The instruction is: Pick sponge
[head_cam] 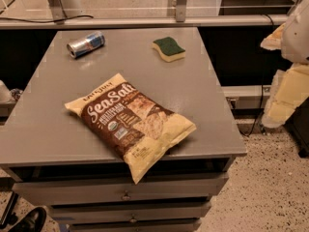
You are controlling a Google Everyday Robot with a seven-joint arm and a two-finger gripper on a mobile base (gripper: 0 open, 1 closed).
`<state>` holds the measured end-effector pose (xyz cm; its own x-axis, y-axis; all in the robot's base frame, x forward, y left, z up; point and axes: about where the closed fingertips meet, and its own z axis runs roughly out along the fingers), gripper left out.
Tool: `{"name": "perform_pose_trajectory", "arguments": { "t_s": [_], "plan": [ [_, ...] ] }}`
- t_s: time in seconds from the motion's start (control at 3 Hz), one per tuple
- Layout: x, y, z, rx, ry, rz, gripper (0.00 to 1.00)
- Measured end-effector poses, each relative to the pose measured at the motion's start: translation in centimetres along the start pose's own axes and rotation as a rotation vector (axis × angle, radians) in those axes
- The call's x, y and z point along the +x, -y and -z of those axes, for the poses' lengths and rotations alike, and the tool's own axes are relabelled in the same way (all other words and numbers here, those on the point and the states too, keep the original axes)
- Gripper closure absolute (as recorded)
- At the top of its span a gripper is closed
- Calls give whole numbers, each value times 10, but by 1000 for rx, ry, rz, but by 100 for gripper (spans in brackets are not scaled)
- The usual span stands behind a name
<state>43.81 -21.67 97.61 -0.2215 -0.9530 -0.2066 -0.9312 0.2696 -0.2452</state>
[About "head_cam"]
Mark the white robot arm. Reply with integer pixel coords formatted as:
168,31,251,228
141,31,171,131
261,0,309,129

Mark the green yellow sponge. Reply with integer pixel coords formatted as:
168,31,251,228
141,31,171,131
152,37,185,63

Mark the sea salt chips bag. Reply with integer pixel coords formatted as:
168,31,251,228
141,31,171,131
65,74,196,183

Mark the grey drawer cabinet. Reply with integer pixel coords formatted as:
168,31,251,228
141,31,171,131
0,28,245,232

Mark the silver blue drink can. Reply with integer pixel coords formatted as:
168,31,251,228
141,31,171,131
67,31,105,59

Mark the top grey drawer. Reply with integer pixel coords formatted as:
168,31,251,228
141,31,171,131
14,173,228,206

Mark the grey drawer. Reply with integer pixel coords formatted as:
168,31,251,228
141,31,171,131
70,218,201,232
14,173,228,206
49,200,211,224

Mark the bottom grey drawer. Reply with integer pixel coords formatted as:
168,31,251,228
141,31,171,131
70,218,201,232

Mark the middle grey drawer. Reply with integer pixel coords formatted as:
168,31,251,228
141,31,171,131
49,200,211,224

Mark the black shoe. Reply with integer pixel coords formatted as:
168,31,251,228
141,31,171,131
8,207,46,232

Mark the black hanging cable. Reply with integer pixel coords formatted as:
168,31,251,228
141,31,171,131
239,14,275,138

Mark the metal upright post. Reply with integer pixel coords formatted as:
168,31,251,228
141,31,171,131
175,0,187,22

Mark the black cable on rail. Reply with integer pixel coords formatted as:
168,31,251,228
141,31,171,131
0,14,95,24

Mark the grey metal rail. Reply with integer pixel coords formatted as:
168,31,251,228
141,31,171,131
0,14,288,30

